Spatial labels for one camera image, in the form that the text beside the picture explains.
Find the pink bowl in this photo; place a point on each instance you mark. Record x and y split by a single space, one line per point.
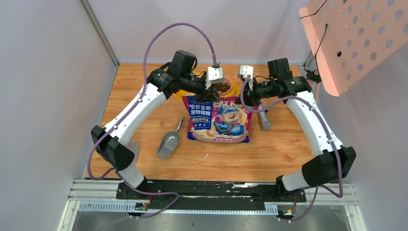
230 82

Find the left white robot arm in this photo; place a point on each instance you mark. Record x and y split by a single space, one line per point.
111 141

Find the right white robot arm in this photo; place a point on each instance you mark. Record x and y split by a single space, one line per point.
331 159

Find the kibble in pink bowl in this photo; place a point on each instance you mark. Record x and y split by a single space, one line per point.
223 88

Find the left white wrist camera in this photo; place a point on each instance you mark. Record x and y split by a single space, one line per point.
213 76

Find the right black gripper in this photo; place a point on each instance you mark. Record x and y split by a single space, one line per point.
249 97

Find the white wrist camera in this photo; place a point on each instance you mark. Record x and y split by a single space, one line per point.
246 72
213 76

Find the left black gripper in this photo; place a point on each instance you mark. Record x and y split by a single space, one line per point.
206 92

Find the pink perforated stand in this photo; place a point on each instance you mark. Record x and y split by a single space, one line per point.
352 37

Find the pet food bag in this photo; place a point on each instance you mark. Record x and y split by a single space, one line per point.
218 122

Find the yellow double bowl feeder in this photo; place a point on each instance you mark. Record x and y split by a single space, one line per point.
235 91

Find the metal scoop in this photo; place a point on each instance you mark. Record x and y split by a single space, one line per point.
170 141

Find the aluminium rail frame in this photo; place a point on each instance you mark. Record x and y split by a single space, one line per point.
100 196

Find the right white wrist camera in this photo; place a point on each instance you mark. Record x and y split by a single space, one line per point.
246 72

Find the clear plastic bag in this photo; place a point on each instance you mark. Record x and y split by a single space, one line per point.
135 148

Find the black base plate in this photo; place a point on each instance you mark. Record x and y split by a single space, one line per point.
210 195

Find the silver microphone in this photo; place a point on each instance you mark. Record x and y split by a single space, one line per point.
263 120

